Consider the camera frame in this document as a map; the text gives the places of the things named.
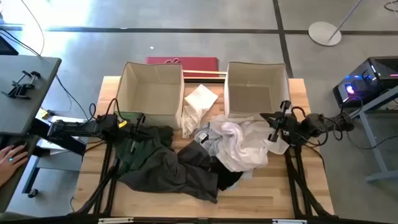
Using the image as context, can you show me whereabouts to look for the black frame struts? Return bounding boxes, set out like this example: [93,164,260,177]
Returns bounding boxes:
[68,140,121,216]
[283,143,333,218]

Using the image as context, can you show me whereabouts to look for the black garment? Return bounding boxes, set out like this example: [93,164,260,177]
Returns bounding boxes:
[176,139,244,192]

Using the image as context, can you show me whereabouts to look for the black lit computer case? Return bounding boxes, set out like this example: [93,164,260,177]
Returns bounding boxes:
[332,55,398,109]

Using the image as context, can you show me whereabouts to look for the dark grey garment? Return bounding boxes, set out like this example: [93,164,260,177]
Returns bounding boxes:
[117,145,220,204]

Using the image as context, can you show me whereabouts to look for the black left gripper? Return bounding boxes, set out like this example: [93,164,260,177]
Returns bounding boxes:
[116,113,147,154]

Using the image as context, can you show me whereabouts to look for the beige fabric storage box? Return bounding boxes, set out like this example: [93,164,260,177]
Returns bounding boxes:
[223,60,292,121]
[115,61,185,130]

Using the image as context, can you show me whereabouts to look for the silver aluminium bracket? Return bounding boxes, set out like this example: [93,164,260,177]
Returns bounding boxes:
[271,218,308,224]
[97,217,135,224]

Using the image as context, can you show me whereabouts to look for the thin grey cable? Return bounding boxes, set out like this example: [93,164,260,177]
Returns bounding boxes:
[20,0,45,57]

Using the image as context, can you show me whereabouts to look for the grey lamp pole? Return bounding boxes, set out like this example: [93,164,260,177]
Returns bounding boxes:
[328,0,364,41]

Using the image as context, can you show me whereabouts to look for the round grey lamp base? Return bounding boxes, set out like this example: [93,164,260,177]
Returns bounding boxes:
[308,21,343,47]

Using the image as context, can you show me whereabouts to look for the black desk clamp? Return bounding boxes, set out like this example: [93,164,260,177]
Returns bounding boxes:
[1,70,42,101]

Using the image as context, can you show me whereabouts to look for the grey desk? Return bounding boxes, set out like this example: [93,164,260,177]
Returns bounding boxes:
[0,55,63,136]

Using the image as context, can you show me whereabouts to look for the light blue garment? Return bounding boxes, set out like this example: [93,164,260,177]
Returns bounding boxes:
[193,121,253,190]

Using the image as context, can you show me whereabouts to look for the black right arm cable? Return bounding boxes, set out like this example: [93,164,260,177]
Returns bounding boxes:
[323,95,398,151]

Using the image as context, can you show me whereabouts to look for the red flat box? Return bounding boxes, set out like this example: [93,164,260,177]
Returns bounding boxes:
[146,56,220,78]

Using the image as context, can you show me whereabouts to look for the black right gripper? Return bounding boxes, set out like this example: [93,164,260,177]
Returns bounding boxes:
[260,100,301,143]

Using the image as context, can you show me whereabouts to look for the dark green garment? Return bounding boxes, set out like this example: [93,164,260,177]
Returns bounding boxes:
[113,123,175,177]

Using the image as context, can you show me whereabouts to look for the small folded white cloth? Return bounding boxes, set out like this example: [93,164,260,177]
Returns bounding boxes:
[180,83,220,139]

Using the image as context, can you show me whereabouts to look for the black frame base bar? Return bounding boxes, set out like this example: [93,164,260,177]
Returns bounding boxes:
[0,212,398,224]

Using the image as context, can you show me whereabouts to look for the large white shirt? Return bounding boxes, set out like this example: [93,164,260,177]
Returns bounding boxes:
[213,114,290,173]

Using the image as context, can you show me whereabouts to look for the long black desk cable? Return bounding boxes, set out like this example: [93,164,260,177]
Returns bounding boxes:
[0,27,91,123]

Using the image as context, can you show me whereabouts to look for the person's hand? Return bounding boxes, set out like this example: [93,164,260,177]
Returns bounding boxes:
[0,144,29,188]

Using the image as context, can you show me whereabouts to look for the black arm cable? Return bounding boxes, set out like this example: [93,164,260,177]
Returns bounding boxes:
[323,95,398,151]
[88,97,129,123]

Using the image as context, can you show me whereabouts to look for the thin wooden stick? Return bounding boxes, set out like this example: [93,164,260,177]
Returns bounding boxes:
[182,69,228,77]

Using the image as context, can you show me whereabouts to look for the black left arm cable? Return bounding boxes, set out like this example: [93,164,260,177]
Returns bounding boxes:
[88,97,129,123]

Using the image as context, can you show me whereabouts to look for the grey metal side table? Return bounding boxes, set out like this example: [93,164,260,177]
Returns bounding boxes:
[350,86,398,184]

